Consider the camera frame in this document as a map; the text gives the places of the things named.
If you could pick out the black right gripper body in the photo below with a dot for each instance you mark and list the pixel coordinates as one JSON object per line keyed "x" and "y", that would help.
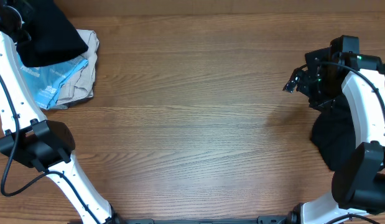
{"x": 319, "y": 89}

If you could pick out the black t-shirt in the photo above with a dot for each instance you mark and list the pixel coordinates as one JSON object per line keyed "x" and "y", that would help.
{"x": 53, "y": 38}

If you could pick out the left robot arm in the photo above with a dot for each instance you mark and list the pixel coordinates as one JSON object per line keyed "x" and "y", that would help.
{"x": 29, "y": 137}

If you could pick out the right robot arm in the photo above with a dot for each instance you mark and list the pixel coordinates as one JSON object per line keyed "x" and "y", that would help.
{"x": 348, "y": 89}

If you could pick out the folded beige shirt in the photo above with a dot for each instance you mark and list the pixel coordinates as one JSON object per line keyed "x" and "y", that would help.
{"x": 80, "y": 84}

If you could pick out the folded light blue printed shirt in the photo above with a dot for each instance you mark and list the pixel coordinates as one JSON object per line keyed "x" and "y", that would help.
{"x": 44, "y": 83}

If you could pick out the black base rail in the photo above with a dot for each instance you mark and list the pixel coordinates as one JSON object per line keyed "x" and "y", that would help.
{"x": 266, "y": 219}

